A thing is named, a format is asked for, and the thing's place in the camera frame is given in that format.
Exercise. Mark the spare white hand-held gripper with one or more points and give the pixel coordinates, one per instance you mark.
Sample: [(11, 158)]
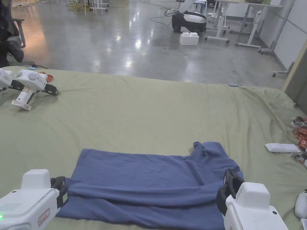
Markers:
[(30, 82), (5, 79)]

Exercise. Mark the silver and black snack packet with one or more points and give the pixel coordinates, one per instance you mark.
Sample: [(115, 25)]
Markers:
[(299, 121)]

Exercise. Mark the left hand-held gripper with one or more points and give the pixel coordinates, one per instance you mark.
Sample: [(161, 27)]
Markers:
[(26, 203)]

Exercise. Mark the dark blue shirt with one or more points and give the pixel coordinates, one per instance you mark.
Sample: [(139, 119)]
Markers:
[(148, 182)]

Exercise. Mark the white foam box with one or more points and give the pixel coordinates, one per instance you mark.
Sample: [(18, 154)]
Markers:
[(189, 38)]

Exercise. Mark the white desk on casters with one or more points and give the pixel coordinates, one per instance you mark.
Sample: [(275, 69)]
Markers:
[(221, 26)]

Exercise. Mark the red and silver snack packet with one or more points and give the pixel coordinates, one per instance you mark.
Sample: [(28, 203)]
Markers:
[(299, 157)]

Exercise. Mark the bed with pale green sheet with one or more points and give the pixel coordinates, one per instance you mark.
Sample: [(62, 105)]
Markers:
[(148, 112)]

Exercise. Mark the white hand controller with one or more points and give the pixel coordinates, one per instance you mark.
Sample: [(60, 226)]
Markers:
[(301, 204)]

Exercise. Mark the white flat phone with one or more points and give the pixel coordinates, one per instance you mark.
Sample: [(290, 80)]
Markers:
[(280, 147)]

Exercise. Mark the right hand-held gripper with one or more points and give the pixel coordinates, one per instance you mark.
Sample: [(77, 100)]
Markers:
[(249, 208)]

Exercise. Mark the black and white robot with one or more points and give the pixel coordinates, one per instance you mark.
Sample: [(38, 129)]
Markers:
[(189, 19)]

